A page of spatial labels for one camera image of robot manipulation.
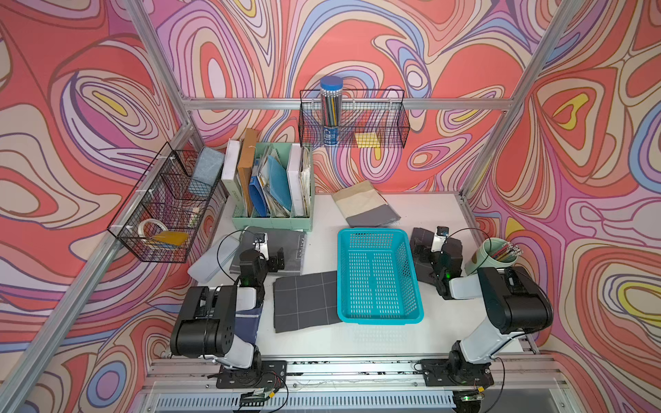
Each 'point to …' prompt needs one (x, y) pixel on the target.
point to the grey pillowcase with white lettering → (293, 243)
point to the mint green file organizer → (299, 162)
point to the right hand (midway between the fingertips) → (428, 244)
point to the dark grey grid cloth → (303, 300)
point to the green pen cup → (494, 252)
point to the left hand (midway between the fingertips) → (270, 248)
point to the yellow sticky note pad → (367, 140)
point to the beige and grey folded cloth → (363, 206)
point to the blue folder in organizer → (280, 188)
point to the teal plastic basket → (378, 277)
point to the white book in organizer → (231, 168)
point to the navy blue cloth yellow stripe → (246, 323)
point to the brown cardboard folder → (246, 168)
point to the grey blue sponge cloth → (206, 170)
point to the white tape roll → (142, 224)
